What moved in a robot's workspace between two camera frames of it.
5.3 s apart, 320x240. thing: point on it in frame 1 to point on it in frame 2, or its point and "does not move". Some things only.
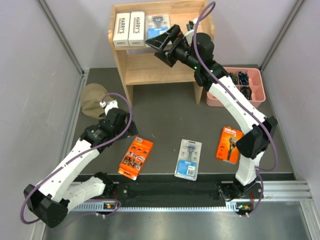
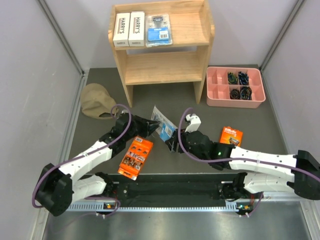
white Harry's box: [137, 28] does not move
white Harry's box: [121, 29] does not move
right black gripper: [159, 43] to [173, 142]
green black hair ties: [234, 78] does not move
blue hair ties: [243, 78] does not move
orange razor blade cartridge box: [134, 159] does not move
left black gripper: [131, 130] to [148, 126]
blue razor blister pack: [188, 160] to [166, 127]
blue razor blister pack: [156, 24] does not move
